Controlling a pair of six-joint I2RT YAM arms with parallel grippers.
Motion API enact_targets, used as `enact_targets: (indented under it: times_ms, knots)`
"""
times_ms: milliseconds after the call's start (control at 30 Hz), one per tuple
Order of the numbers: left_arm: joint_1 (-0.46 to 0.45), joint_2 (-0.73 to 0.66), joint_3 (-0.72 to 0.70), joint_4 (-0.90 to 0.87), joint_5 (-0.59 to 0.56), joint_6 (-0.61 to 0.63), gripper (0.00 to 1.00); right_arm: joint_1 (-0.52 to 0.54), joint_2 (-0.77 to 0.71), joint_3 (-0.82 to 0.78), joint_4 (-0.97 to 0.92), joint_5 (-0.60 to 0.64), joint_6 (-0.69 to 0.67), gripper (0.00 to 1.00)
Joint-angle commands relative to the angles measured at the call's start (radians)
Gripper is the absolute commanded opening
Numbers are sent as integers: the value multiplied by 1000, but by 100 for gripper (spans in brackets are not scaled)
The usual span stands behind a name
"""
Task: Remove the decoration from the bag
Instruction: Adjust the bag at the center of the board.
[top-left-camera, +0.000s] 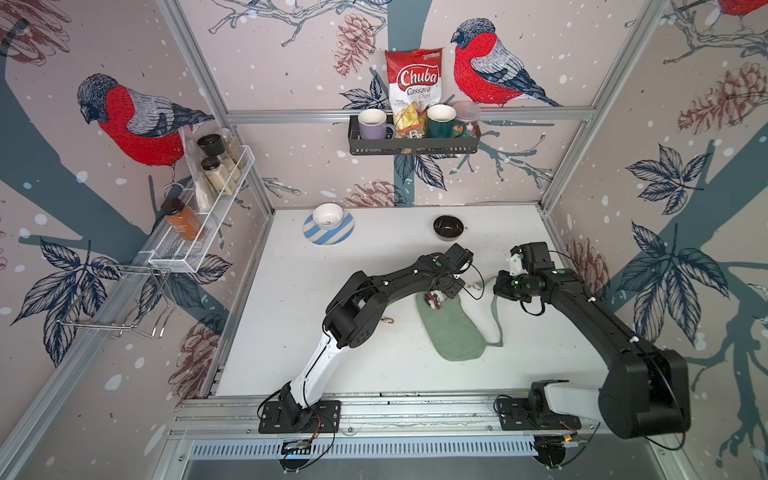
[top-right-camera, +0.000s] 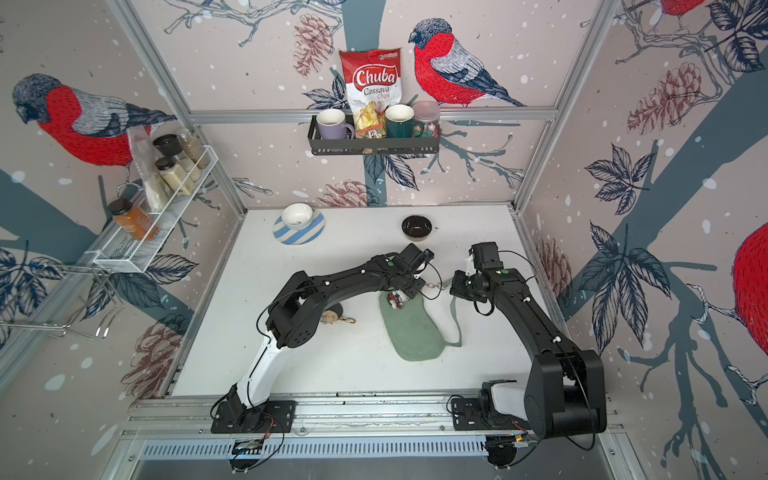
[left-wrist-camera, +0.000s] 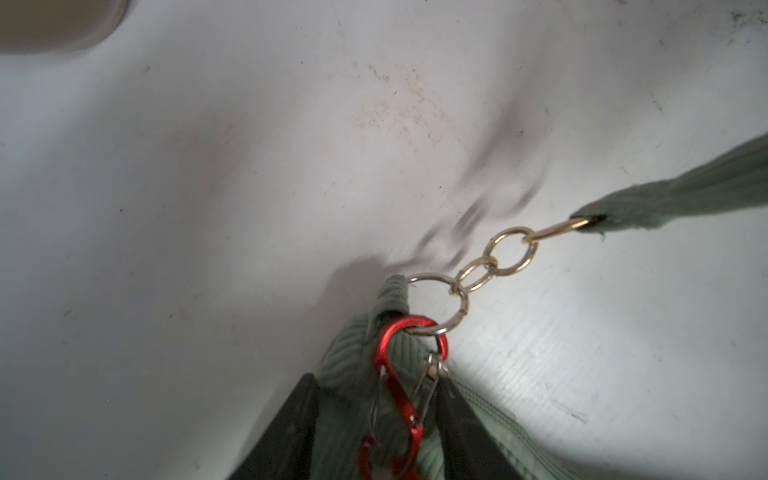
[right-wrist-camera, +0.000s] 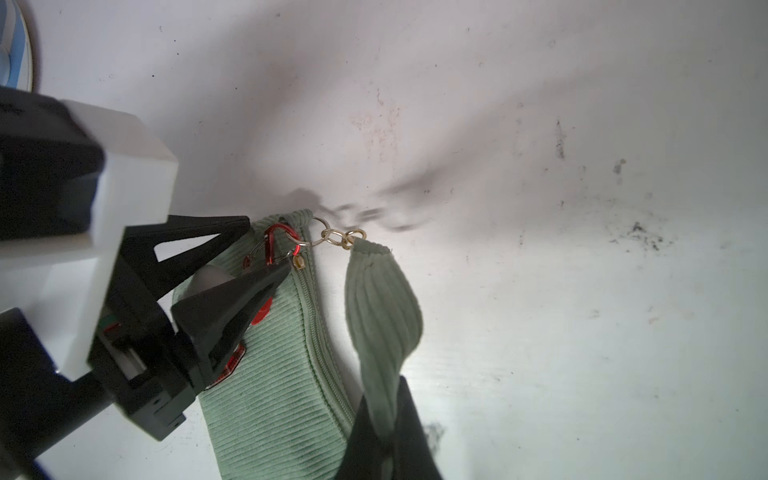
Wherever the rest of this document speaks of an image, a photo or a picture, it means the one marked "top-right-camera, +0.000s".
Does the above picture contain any red white bear charm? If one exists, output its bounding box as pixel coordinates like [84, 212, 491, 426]
[387, 290, 410, 310]

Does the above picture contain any green corduroy bag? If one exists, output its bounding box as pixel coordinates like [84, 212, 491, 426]
[378, 292, 463, 362]

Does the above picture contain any dark plush doll keychain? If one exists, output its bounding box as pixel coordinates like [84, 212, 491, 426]
[320, 304, 356, 325]

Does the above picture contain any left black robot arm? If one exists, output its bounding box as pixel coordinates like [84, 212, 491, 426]
[226, 243, 434, 410]

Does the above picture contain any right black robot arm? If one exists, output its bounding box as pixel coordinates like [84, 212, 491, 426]
[450, 242, 607, 439]

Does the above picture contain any red Chuba chips bag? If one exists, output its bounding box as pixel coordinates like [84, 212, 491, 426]
[340, 49, 402, 139]

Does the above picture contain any clear plastic zip bag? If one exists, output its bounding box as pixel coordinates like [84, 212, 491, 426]
[127, 126, 172, 213]

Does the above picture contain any black small bowl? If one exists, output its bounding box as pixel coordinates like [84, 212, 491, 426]
[401, 215, 433, 242]

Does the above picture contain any white small bowl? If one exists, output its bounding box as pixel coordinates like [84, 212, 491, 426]
[281, 203, 314, 230]

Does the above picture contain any blue striped saucer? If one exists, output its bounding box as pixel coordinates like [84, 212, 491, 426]
[272, 210, 326, 246]

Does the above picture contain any pink lidded candy jar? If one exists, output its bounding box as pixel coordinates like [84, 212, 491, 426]
[412, 100, 440, 138]

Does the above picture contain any green mug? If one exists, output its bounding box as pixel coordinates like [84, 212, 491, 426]
[385, 104, 414, 139]

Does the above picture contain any purple mug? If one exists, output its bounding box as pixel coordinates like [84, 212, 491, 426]
[316, 108, 355, 140]

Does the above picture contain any far brown spice jar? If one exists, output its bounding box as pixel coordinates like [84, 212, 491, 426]
[178, 130, 210, 170]

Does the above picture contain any beige spice jar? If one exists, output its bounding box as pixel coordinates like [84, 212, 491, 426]
[155, 156, 194, 196]

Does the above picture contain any black lid spice jar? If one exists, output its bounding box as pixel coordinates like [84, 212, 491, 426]
[152, 134, 202, 182]

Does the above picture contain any orange spice bottle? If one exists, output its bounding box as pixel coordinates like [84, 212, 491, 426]
[107, 198, 159, 241]

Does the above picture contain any dark metal wall shelf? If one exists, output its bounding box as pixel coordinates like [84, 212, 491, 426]
[307, 115, 442, 155]

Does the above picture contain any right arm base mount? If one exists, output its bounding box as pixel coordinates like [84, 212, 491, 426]
[445, 380, 531, 431]

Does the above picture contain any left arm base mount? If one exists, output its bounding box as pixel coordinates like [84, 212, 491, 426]
[210, 385, 297, 434]

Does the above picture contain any white wire spice rack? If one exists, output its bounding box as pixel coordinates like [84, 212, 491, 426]
[93, 145, 219, 273]

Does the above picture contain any metal wire hook rack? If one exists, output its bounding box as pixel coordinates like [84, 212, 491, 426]
[1, 257, 125, 339]

